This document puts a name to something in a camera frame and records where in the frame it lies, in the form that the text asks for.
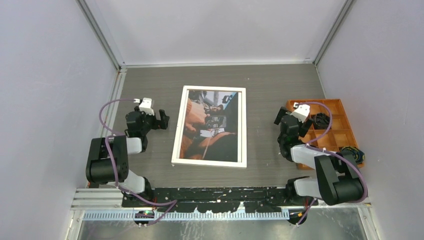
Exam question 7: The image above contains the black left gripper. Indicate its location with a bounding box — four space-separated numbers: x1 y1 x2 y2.
134 106 169 136

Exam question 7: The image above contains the printed photo of people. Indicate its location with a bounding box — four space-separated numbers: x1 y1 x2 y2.
177 89 240 165

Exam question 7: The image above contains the light wooden picture frame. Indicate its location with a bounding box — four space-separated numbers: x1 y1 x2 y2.
171 85 247 169

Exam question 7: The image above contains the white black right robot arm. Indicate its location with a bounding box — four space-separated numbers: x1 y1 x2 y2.
274 102 369 206

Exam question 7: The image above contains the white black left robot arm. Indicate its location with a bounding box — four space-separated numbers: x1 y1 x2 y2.
85 106 170 207

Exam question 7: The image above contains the black coiled roll upper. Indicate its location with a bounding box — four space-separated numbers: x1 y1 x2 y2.
311 112 331 130

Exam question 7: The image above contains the orange compartment tray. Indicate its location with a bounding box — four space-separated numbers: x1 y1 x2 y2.
285 99 365 168

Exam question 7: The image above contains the black yellow coiled roll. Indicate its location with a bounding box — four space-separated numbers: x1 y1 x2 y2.
340 146 365 164

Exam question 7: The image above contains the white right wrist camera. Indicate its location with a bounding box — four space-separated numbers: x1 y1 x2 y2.
290 102 311 123

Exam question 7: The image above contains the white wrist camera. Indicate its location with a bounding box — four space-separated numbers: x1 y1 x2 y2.
290 102 311 123
138 97 155 116

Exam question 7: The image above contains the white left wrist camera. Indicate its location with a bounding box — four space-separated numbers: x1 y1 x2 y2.
138 97 155 116

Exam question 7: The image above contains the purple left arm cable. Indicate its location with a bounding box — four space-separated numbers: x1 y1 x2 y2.
98 98 180 227

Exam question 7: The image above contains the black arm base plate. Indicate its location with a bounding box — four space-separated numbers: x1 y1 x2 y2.
122 186 318 214

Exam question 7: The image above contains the aluminium front rail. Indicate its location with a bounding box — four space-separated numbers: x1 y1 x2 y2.
70 185 372 222

